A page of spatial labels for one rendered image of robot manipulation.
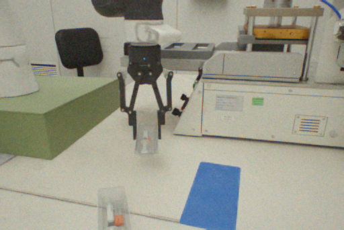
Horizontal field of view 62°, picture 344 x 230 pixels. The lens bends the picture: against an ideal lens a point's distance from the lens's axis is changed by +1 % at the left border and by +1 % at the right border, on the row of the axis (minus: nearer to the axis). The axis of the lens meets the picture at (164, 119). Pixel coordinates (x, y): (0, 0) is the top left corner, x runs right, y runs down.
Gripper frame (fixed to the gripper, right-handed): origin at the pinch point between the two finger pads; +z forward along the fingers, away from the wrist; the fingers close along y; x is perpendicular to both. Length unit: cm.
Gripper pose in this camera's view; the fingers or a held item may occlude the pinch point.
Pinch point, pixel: (146, 126)
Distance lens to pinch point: 72.3
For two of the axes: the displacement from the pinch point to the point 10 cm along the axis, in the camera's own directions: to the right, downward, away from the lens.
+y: -10.0, 0.2, -0.3
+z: 0.1, 9.3, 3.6
